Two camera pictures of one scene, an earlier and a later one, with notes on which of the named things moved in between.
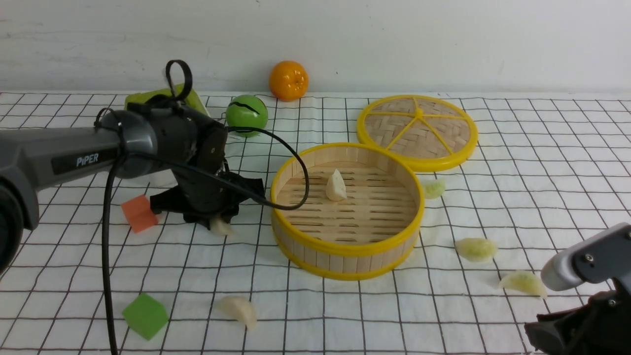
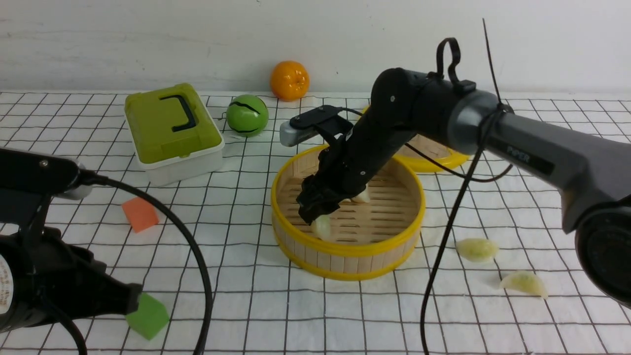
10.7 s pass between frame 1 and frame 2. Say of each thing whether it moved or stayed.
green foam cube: stayed
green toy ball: stayed
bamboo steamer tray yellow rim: stayed
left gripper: moved
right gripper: moved
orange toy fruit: stayed
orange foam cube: stayed
